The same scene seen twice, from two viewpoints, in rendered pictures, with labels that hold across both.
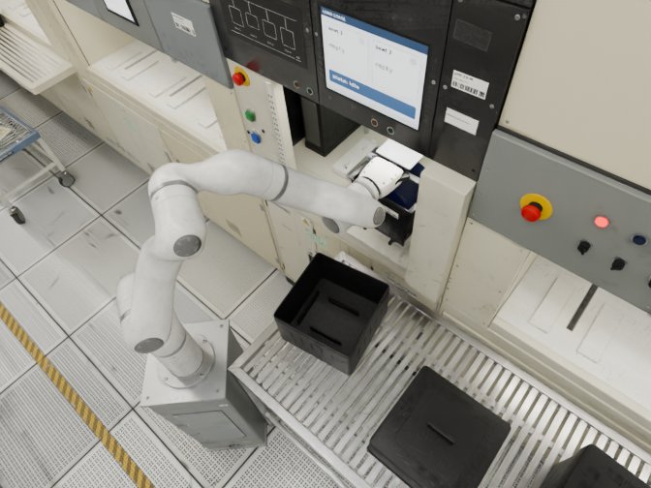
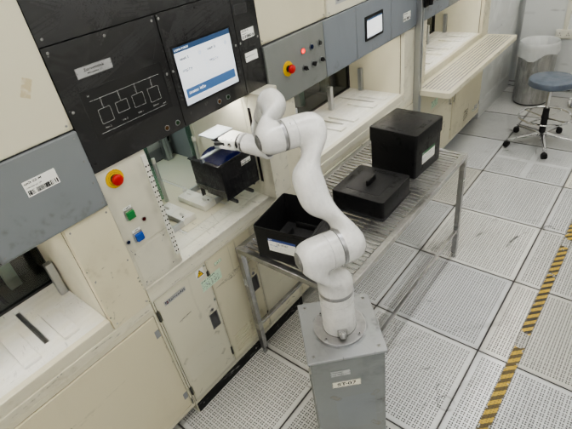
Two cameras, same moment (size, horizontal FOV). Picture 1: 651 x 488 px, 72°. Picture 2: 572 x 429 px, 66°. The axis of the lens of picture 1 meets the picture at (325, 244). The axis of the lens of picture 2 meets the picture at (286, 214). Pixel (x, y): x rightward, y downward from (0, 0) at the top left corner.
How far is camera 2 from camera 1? 1.77 m
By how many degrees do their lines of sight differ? 64
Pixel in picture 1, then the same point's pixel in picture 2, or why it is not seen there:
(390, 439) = (378, 197)
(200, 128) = (35, 365)
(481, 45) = (244, 10)
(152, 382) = (364, 346)
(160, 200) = (293, 120)
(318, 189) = not seen: hidden behind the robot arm
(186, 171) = (273, 108)
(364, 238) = (237, 218)
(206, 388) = (362, 306)
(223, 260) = not seen: outside the picture
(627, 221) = (306, 43)
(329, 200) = not seen: hidden behind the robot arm
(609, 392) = (338, 141)
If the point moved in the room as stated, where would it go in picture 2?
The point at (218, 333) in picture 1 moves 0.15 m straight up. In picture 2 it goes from (311, 309) to (307, 280)
